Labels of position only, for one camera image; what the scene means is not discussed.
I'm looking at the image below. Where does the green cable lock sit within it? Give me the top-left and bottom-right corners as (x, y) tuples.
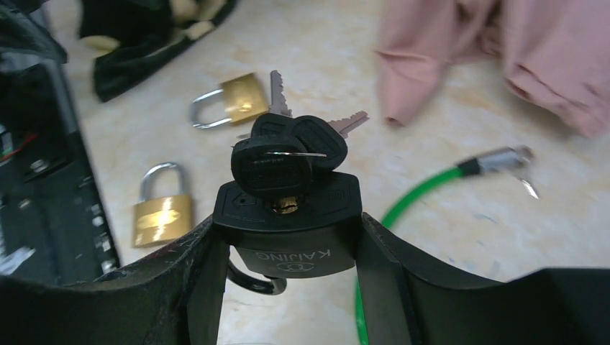
(353, 144), (540, 345)

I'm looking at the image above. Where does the black padlock with keys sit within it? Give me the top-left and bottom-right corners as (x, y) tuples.
(211, 111), (370, 296)

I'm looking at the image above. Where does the black floral blanket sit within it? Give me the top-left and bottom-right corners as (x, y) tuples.
(78, 1), (237, 102)

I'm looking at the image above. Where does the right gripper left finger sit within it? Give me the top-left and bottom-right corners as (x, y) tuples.
(1, 219), (229, 344)

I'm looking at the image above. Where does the pink cloth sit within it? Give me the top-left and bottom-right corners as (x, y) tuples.
(376, 1), (609, 137)

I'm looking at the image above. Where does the brass padlock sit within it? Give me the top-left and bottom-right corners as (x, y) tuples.
(188, 70), (292, 130)
(132, 162), (194, 248)

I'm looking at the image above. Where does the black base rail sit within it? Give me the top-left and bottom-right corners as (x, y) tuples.
(0, 0), (120, 287)

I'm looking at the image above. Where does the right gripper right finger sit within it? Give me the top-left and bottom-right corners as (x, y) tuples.
(356, 214), (609, 344)

